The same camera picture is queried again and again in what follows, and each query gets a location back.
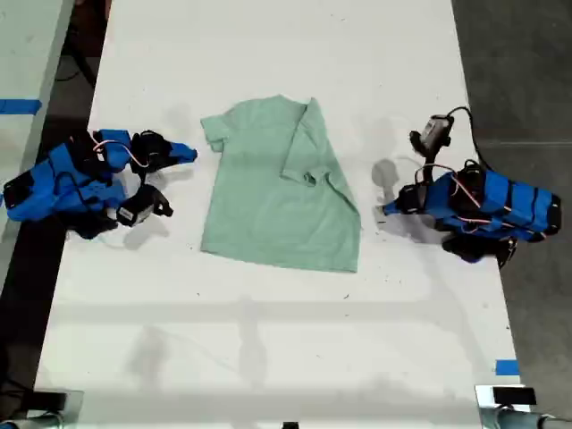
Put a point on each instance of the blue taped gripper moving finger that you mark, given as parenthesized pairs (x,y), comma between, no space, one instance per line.
(165,165)
(392,214)

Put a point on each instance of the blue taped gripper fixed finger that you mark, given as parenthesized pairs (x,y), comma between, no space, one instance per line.
(393,206)
(181,152)

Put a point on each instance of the pale green T-shirt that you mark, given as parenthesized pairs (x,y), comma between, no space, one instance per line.
(277,214)

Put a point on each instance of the blue and black arm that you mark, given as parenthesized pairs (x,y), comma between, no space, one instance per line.
(67,179)
(500,205)

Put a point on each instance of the long blue tape strip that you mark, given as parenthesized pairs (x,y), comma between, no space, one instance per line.
(20,106)

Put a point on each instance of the short blue tape strip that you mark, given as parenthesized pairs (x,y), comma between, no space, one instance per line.
(507,367)

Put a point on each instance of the bright metal plate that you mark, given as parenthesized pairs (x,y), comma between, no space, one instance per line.
(483,395)

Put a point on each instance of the small black box on bright plate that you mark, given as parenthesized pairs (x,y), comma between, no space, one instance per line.
(514,396)

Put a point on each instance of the grey metal tube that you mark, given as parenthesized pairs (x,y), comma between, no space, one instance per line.
(527,420)
(31,422)

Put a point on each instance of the dull metal plate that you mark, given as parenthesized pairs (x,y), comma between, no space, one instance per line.
(75,404)

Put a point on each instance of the small black box on dull plate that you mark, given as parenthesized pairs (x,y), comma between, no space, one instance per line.
(49,401)

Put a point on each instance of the black stalk of camera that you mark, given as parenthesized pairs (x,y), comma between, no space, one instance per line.
(429,170)
(140,179)

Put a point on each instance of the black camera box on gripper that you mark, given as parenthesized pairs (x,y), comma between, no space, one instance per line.
(138,210)
(431,132)

